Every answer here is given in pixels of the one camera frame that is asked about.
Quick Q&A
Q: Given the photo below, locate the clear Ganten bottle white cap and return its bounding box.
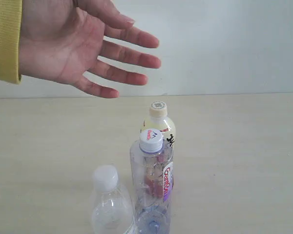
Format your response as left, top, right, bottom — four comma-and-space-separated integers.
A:
129, 129, 173, 234

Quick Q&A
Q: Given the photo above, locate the milk tea bottle cream cap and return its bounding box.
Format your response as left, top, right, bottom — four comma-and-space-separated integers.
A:
140, 100, 176, 193

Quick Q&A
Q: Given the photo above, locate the yellow sleeved forearm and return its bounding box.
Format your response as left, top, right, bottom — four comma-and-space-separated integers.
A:
0, 0, 22, 84

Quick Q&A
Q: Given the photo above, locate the bare open human hand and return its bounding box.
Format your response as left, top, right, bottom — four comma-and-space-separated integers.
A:
19, 0, 161, 98

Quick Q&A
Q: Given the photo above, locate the small clear bottle white cap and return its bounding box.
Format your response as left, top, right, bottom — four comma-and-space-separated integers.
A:
91, 165, 135, 234

